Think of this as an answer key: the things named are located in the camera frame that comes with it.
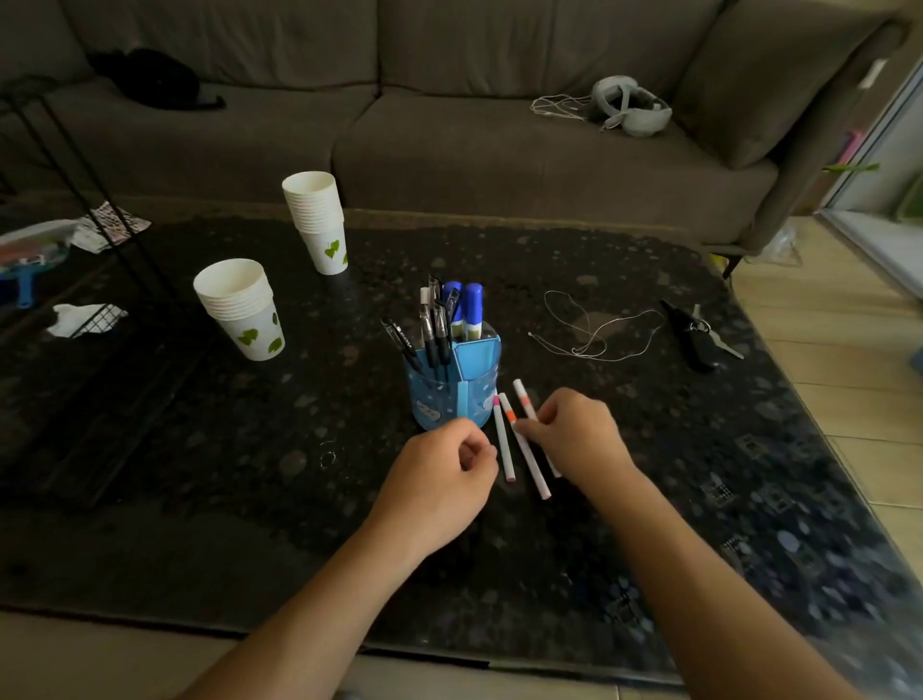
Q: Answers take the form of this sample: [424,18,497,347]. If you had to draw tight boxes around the person's left hand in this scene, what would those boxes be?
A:
[364,417,500,565]

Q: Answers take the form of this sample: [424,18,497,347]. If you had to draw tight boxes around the person's right hand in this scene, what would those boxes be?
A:
[512,388,637,499]

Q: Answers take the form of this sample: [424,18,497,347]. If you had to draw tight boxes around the white pen with orange band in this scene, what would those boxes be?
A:
[512,378,562,479]

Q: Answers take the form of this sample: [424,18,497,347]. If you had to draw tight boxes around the person's right forearm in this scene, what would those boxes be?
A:
[599,465,866,700]

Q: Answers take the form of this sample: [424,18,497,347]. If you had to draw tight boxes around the person's left forearm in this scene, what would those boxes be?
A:
[175,521,428,700]

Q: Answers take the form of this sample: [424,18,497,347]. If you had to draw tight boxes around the long white pen orange band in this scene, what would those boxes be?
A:
[498,392,552,501]

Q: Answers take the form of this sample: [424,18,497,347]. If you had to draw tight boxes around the white pen with pink band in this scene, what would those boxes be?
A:
[492,394,517,483]

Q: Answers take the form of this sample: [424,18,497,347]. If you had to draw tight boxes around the blue plastic pen holder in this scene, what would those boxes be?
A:
[403,322,503,432]

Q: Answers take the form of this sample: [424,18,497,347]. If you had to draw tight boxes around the blue capped marker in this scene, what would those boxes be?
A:
[442,280,464,340]
[463,283,485,343]

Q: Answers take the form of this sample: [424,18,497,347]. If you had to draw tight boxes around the stack of white paper cups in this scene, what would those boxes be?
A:
[282,171,350,276]
[193,258,287,362]

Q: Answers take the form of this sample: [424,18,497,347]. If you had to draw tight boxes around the brown fabric sofa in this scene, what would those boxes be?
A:
[0,0,914,281]

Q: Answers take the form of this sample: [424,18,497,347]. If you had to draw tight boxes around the clear plastic bag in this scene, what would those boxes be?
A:
[759,222,803,267]

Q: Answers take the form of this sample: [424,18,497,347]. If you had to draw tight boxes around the grey headset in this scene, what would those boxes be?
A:
[589,75,674,138]

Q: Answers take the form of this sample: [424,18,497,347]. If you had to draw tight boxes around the brown sofa cushion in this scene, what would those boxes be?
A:
[671,0,897,171]

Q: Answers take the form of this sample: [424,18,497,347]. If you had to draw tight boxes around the crumpled white tissue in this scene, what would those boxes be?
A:
[46,303,130,340]

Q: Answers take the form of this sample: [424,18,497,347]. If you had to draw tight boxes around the patterned paper sheet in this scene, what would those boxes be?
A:
[69,201,153,254]

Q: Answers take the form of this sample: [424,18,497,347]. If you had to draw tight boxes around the black garment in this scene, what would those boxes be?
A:
[87,48,227,112]

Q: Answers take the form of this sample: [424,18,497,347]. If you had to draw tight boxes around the thin white string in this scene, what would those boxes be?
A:
[527,290,666,363]

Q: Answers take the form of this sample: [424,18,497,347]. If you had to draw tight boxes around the black handled scissors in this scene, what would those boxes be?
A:
[659,299,746,374]

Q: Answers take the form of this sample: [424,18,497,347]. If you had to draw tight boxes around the white cable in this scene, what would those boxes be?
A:
[529,93,597,123]

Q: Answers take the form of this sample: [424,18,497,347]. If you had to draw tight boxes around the sliding door frame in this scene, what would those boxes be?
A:
[818,56,923,301]

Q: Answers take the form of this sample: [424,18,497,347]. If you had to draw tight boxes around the black wire rack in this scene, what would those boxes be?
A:
[0,75,217,506]

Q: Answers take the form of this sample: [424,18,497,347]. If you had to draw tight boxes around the blue handled plastic tray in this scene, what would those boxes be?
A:
[0,219,78,310]

